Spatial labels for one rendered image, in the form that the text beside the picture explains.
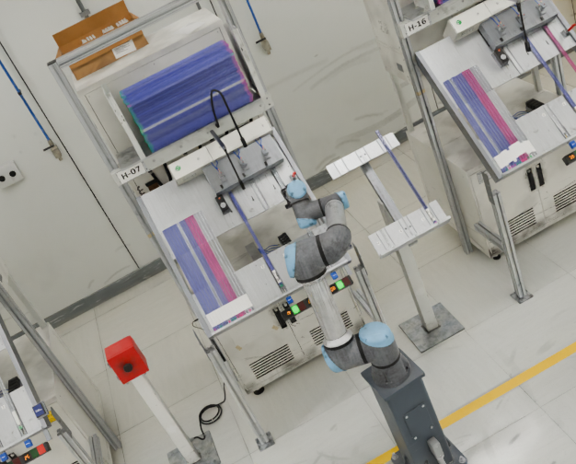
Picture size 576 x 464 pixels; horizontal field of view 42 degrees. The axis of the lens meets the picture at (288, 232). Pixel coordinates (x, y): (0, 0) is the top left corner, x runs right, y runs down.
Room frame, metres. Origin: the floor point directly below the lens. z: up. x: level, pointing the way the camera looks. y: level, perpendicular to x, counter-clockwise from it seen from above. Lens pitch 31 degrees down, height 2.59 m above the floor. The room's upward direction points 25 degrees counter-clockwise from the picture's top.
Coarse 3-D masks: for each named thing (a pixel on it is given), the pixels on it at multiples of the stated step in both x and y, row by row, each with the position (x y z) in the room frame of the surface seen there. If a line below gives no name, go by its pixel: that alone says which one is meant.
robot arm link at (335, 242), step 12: (336, 192) 2.55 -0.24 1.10; (324, 204) 2.53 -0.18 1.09; (336, 204) 2.44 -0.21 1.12; (348, 204) 2.51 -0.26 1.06; (336, 216) 2.33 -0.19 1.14; (336, 228) 2.20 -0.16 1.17; (348, 228) 2.23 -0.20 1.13; (324, 240) 2.15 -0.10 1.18; (336, 240) 2.15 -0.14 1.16; (348, 240) 2.17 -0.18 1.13; (324, 252) 2.13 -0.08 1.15; (336, 252) 2.12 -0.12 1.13
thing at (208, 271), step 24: (192, 216) 2.93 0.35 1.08; (168, 240) 2.88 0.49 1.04; (192, 240) 2.86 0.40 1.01; (216, 240) 2.83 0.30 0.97; (192, 264) 2.78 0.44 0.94; (216, 264) 2.76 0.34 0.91; (192, 288) 2.71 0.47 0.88; (216, 288) 2.68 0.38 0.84; (240, 288) 2.66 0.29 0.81; (216, 312) 2.61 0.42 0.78; (240, 312) 2.59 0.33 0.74
